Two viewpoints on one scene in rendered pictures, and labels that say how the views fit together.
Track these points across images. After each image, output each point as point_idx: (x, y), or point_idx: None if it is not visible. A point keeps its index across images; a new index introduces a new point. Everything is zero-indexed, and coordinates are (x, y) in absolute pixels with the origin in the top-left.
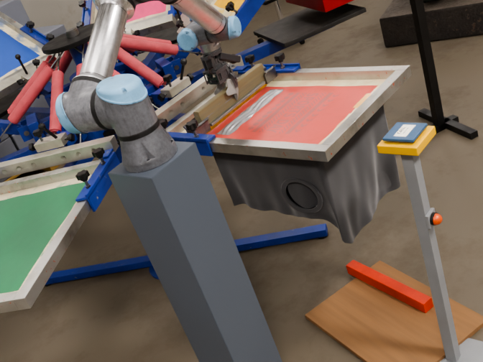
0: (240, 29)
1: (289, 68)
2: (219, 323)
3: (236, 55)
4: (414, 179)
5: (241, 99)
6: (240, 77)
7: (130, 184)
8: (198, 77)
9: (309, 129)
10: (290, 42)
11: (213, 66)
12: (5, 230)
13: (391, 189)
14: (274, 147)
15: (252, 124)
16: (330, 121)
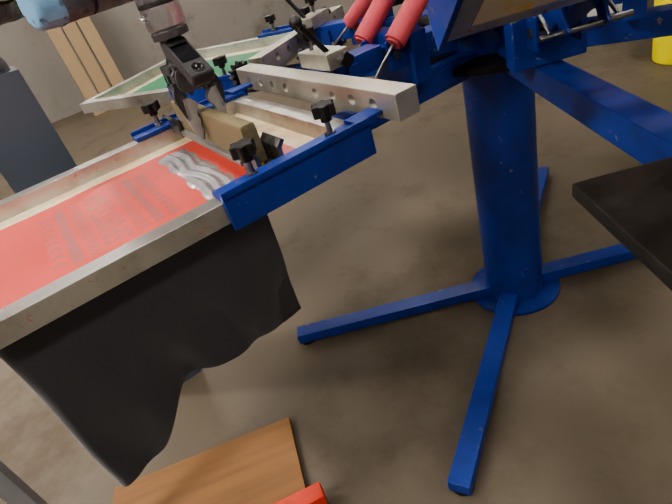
0: (35, 18)
1: (232, 185)
2: None
3: (184, 69)
4: None
5: (209, 145)
6: (217, 114)
7: None
8: (559, 86)
9: (24, 232)
10: (582, 195)
11: (166, 57)
12: (224, 67)
13: None
14: (14, 194)
15: (146, 177)
16: (1, 254)
